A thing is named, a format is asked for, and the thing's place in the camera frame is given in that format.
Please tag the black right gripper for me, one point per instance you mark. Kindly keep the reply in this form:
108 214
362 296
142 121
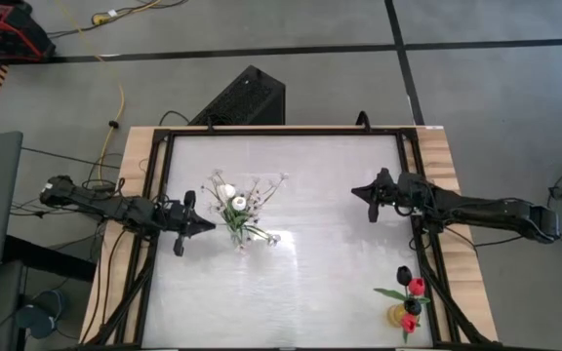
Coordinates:
390 192

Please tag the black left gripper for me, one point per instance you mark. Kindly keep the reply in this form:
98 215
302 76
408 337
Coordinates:
178 219

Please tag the clear glass vase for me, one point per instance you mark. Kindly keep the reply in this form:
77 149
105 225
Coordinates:
237 237

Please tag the white tulip with green stem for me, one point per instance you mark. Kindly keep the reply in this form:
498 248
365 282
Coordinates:
226 191
238 203

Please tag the white baby's breath bunch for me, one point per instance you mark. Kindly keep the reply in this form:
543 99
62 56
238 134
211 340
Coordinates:
271 184

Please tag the black tulip with green stem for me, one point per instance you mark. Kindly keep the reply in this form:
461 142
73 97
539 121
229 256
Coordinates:
412 306
404 275

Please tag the red tulip with green stem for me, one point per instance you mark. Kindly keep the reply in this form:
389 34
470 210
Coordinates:
409 323
416 286

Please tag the small yellow glass vase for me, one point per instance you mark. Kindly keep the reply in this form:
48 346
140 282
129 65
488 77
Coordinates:
393 316

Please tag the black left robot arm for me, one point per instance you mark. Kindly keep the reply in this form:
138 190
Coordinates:
95 202

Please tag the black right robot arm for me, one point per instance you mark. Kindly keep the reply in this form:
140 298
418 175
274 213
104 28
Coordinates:
481 212

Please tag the black hook clamp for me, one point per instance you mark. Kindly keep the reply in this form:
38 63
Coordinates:
363 119

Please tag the white glossy work surface sheet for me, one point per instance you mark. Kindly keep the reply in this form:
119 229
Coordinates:
310 273

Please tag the black computer tower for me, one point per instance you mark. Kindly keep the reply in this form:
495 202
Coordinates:
242 100

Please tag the black floor beam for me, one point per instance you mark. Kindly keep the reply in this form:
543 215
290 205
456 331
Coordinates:
47 258

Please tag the dark blue round stool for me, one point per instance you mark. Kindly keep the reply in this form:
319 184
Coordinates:
39 314

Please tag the red and black tool case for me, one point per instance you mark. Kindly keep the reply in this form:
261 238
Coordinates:
8 31

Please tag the black metal table frame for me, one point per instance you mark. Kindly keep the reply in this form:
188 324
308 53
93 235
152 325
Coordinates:
286 131

